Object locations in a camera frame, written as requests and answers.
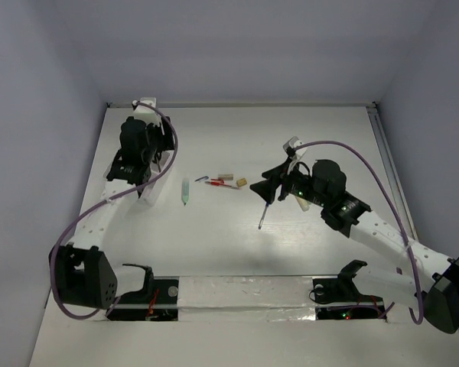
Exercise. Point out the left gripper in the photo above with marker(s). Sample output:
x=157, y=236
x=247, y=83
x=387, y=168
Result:
x=162, y=131

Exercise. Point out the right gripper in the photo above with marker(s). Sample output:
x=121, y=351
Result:
x=266, y=188

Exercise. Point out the black handled scissors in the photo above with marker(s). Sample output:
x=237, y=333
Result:
x=158, y=157

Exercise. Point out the yellow eraser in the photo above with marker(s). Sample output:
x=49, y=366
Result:
x=241, y=182

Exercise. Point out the blue ballpoint pen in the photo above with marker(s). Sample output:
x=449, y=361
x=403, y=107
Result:
x=262, y=219

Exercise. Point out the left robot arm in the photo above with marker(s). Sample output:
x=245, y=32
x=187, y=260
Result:
x=83, y=281

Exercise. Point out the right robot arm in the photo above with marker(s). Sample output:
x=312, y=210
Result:
x=428, y=281

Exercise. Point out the yellow highlighter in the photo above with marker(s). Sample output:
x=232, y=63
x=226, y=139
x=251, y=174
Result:
x=304, y=204

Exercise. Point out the green highlighter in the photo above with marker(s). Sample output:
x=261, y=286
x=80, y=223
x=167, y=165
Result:
x=185, y=191

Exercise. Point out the white compartment organizer box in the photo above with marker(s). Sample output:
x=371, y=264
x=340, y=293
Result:
x=140, y=181

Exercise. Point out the red gel pen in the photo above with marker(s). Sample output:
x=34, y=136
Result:
x=220, y=184

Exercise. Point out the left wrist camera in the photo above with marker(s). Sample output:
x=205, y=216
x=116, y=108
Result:
x=145, y=109

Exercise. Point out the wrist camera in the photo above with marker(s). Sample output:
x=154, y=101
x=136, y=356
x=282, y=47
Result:
x=145, y=109
x=293, y=148

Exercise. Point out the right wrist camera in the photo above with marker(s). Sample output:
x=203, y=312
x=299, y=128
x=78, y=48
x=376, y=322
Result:
x=293, y=148

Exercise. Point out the aluminium side rail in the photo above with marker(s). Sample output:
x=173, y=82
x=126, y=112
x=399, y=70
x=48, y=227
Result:
x=398, y=196

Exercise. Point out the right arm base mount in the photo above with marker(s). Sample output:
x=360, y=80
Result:
x=337, y=298

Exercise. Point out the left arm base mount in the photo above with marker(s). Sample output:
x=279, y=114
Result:
x=155, y=301

